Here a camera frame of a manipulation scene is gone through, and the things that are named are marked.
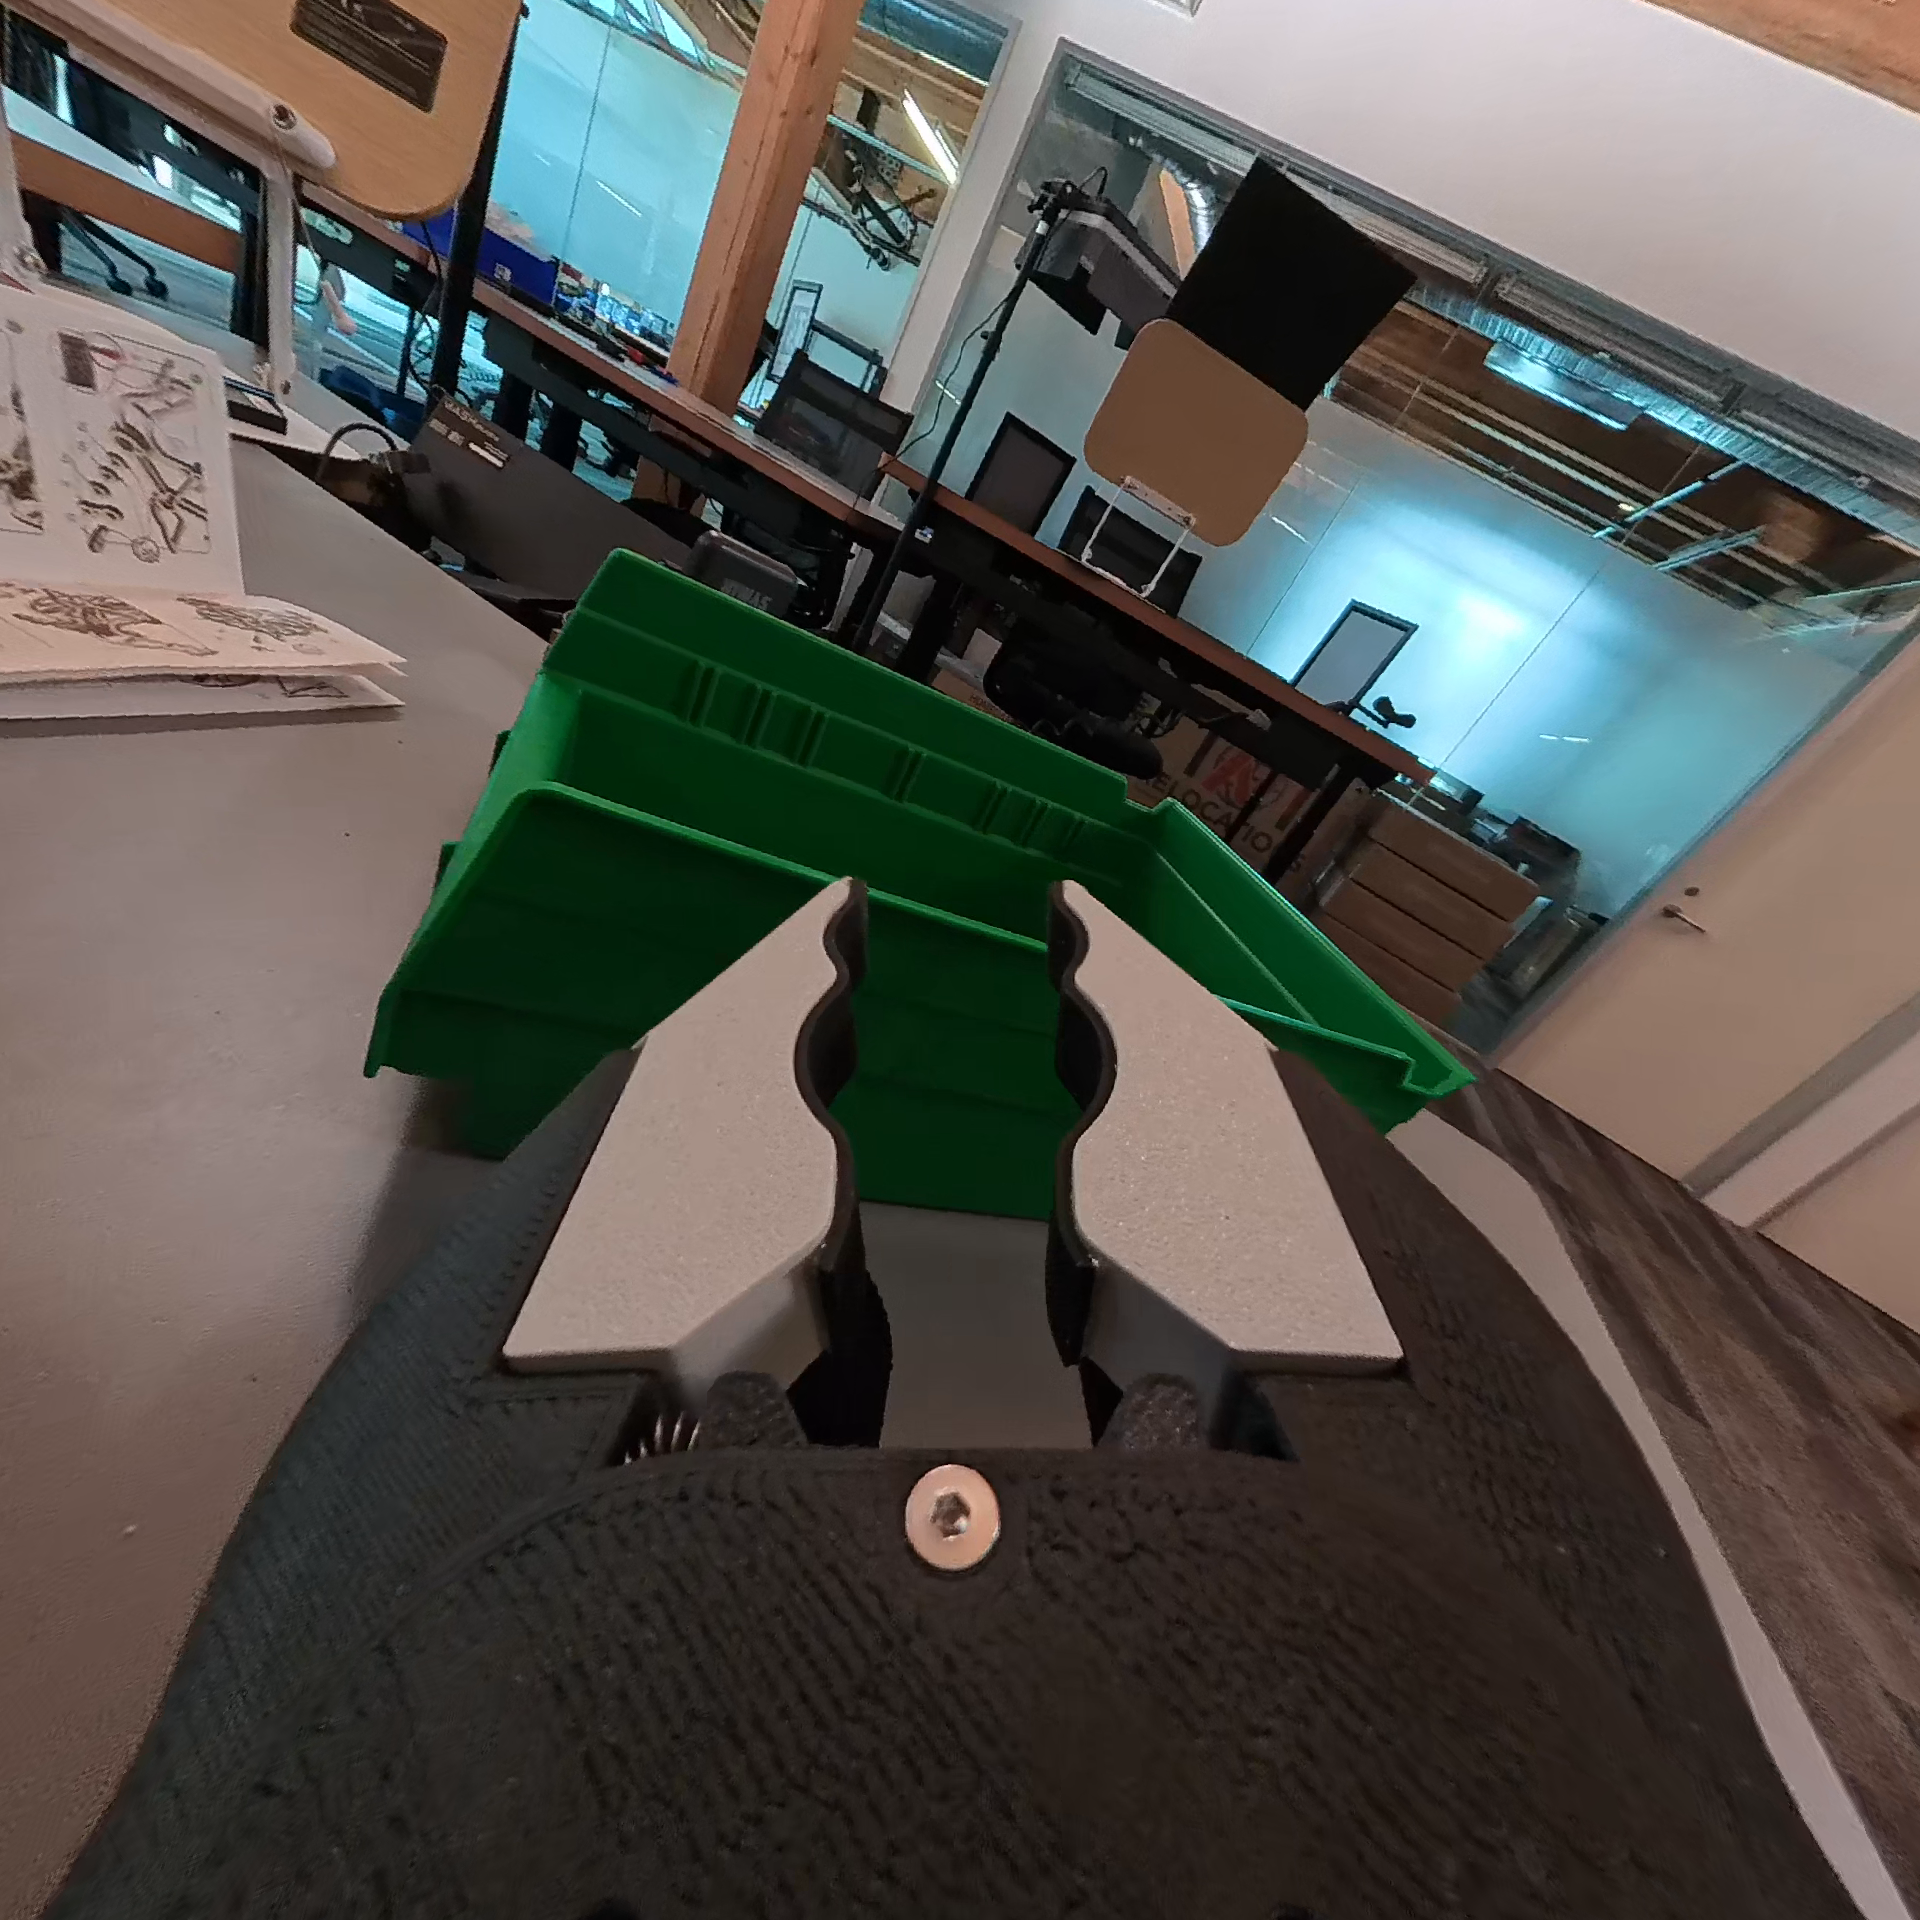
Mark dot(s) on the black office chair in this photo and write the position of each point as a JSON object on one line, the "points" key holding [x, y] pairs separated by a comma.
{"points": [[1065, 675]]}

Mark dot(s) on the black equipment case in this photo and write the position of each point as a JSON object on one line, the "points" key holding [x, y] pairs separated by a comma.
{"points": [[480, 450]]}

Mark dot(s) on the flat cardboard box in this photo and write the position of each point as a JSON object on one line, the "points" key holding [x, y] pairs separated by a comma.
{"points": [[1418, 931], [1448, 871], [1388, 979]]}

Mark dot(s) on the long wooden work table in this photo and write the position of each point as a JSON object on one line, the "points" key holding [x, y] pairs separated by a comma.
{"points": [[720, 416]]}

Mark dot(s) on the wooden top work table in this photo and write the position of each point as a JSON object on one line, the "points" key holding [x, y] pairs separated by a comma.
{"points": [[1200, 638]]}

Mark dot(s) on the black square panel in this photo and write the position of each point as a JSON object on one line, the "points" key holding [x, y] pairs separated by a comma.
{"points": [[1291, 285]]}

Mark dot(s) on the rounded wooden panel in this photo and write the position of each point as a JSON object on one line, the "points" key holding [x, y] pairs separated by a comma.
{"points": [[1192, 434]]}

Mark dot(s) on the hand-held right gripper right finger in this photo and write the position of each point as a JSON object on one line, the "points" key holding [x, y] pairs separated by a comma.
{"points": [[1230, 1184]]}

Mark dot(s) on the illustrated instruction booklet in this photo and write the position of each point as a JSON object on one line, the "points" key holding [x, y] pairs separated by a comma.
{"points": [[121, 450]]}

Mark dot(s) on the small black device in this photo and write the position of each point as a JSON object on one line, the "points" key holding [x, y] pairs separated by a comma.
{"points": [[1388, 717]]}

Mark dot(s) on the white metal frame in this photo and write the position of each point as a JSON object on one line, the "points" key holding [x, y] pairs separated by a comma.
{"points": [[292, 139]]}

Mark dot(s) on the small dark box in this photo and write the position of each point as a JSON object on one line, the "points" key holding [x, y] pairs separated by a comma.
{"points": [[255, 409]]}

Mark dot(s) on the wooden panel black label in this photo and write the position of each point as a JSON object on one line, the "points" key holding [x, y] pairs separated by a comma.
{"points": [[382, 105]]}

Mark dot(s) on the printed cardboard box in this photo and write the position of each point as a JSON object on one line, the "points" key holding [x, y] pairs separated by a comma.
{"points": [[1245, 811]]}

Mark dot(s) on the grey desk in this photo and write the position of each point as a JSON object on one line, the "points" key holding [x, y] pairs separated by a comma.
{"points": [[195, 1051]]}

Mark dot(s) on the silver framed monitor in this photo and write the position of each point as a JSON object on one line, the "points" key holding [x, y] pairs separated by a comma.
{"points": [[1355, 653]]}

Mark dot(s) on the wooden support post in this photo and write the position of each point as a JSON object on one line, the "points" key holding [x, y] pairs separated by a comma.
{"points": [[764, 194]]}

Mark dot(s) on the black light stand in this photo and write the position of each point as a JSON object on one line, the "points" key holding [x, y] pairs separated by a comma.
{"points": [[1089, 248]]}

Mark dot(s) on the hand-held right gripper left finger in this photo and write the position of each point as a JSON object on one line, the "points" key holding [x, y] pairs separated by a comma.
{"points": [[691, 1170]]}

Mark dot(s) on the green plastic bin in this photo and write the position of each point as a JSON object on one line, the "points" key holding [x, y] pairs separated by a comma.
{"points": [[750, 840]]}

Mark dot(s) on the black computer monitor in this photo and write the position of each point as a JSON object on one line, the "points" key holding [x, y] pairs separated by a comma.
{"points": [[1020, 472], [833, 405]]}

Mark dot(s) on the white door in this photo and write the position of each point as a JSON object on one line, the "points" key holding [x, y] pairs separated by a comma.
{"points": [[1771, 1020]]}

